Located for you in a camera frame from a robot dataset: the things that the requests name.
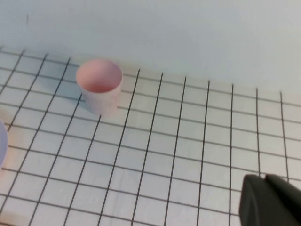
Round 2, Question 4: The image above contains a white black grid table mat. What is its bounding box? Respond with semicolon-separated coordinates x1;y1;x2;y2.
0;46;301;226

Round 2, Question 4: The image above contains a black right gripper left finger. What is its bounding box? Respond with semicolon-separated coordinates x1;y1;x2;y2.
238;175;297;226

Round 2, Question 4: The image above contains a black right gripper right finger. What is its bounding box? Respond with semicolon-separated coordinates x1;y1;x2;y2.
265;174;301;226

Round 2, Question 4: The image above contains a pink cup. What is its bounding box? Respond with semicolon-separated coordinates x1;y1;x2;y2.
75;59;124;116

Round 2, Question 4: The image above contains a pink round plate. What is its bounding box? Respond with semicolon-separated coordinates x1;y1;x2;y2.
0;120;8;169

